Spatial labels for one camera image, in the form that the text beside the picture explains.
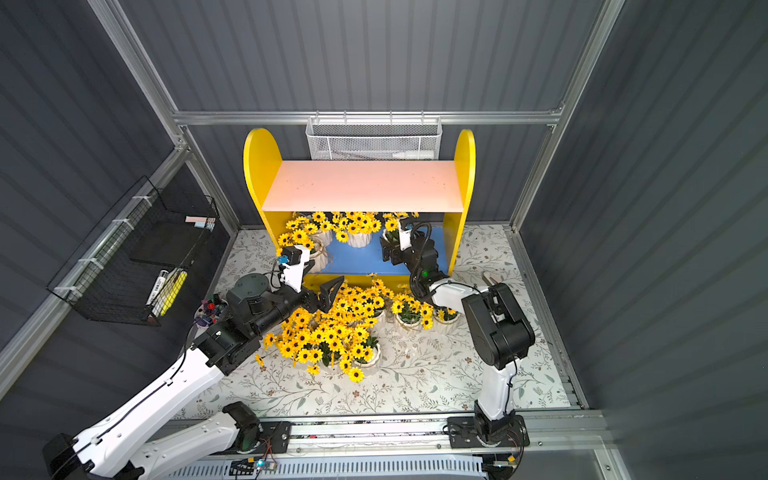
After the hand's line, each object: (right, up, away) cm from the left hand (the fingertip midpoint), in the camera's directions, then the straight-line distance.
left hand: (324, 270), depth 67 cm
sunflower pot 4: (+7, -21, +9) cm, 24 cm away
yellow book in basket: (-36, -6, +2) cm, 37 cm away
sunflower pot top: (+6, -10, +15) cm, 19 cm away
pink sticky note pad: (-41, +14, +18) cm, 47 cm away
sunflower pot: (-6, +9, +12) cm, 16 cm away
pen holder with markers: (-36, -12, +15) cm, 41 cm away
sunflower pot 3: (+15, +10, +19) cm, 26 cm away
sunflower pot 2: (+5, +11, +17) cm, 21 cm away
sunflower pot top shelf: (+31, -14, +18) cm, 39 cm away
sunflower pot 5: (-5, -18, +6) cm, 19 cm away
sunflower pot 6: (+21, -14, +18) cm, 31 cm away
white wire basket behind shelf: (+10, +42, +32) cm, 54 cm away
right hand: (+18, +10, +24) cm, 32 cm away
